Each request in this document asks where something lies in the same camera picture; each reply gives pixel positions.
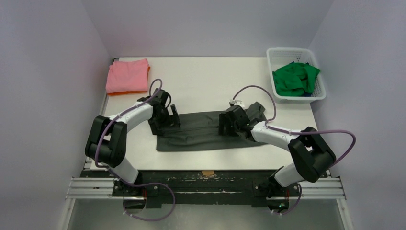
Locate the blue t-shirt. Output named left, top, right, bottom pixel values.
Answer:
left=302, top=92, right=312, bottom=97

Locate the brown tape piece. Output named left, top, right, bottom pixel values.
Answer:
left=202, top=170, right=215, bottom=177

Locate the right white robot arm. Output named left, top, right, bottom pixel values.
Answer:
left=219, top=105, right=337, bottom=195

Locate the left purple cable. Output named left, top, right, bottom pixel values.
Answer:
left=94, top=79, right=177, bottom=223

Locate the grey t-shirt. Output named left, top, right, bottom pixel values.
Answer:
left=156, top=111, right=264, bottom=152

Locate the pink folded t-shirt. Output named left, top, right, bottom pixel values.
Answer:
left=105, top=58, right=150, bottom=93

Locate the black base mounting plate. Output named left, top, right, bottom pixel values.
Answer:
left=79, top=170, right=329, bottom=210

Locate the orange folded t-shirt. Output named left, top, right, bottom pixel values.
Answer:
left=107, top=65, right=151, bottom=96

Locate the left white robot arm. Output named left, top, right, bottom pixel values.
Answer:
left=85, top=88, right=180, bottom=196

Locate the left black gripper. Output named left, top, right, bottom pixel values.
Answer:
left=148, top=105, right=180, bottom=136

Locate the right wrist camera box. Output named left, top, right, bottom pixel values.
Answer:
left=229, top=99, right=245, bottom=109

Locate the green t-shirt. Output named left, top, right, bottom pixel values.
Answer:
left=272, top=62, right=321, bottom=97

